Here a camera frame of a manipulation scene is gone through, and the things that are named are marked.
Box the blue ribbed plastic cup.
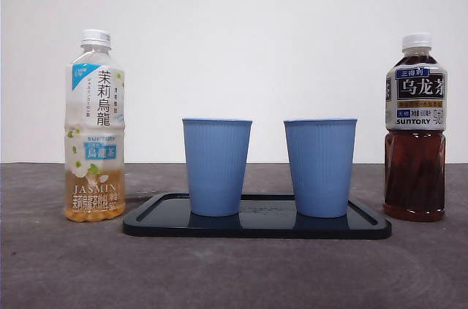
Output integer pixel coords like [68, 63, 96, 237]
[181, 117, 254, 218]
[283, 117, 358, 218]

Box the dark rectangular tray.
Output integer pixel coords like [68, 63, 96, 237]
[121, 191, 393, 240]

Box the jasmine tea bottle white label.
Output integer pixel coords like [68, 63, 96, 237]
[64, 28, 127, 223]

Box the dark oolong tea bottle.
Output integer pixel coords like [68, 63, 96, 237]
[382, 32, 448, 223]

